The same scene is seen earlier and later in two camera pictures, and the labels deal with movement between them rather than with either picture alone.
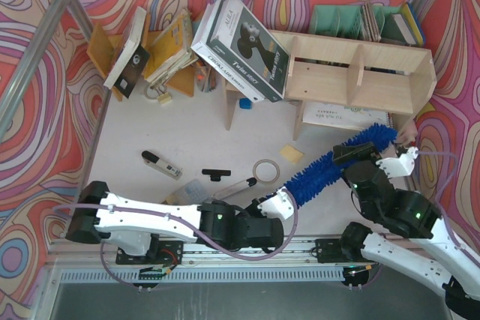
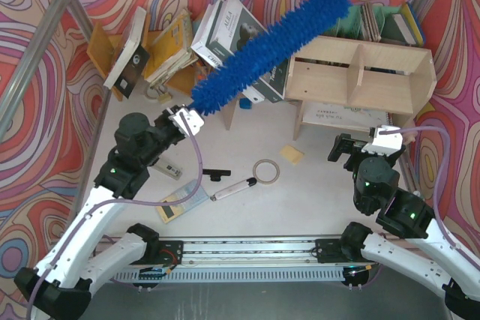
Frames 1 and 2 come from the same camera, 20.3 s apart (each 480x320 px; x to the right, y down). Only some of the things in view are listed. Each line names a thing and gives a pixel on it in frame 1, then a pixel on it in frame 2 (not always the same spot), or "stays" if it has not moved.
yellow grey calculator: [191, 193] stays
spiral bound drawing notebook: [344, 116] stays
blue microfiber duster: [329, 170] to [281, 43]
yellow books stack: [171, 51] stays
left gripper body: [253, 207] to [167, 122]
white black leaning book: [131, 60] stays
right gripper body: [355, 153] to [352, 148]
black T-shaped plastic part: [215, 174] stays
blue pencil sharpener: [245, 103] stays
